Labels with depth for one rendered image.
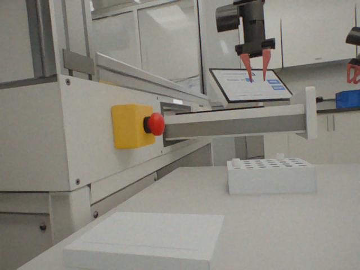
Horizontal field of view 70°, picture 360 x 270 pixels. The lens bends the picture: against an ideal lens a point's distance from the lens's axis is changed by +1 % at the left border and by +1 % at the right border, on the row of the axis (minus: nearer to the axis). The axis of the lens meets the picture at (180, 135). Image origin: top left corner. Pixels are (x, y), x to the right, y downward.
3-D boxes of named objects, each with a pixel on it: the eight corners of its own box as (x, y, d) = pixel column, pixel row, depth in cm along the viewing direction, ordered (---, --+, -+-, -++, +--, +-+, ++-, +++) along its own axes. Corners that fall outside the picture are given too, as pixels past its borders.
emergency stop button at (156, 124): (167, 134, 45) (165, 112, 44) (158, 136, 41) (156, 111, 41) (151, 135, 45) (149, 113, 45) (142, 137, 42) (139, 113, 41)
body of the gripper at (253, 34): (275, 44, 65) (273, 14, 65) (234, 52, 69) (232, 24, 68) (275, 51, 71) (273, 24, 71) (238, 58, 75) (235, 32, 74)
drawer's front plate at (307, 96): (297, 131, 80) (296, 96, 80) (317, 139, 53) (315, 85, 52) (291, 132, 81) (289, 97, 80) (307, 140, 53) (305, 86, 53)
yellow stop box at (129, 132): (159, 143, 47) (156, 104, 47) (142, 148, 40) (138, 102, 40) (134, 144, 48) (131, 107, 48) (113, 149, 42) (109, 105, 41)
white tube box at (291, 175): (300, 179, 45) (298, 157, 45) (317, 192, 37) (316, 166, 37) (228, 181, 47) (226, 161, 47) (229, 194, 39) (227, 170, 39)
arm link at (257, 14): (263, -6, 66) (262, 4, 72) (235, 0, 68) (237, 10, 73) (265, 22, 66) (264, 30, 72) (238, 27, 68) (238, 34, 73)
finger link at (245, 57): (270, 77, 66) (267, 40, 65) (241, 82, 68) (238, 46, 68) (270, 81, 72) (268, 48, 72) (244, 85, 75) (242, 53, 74)
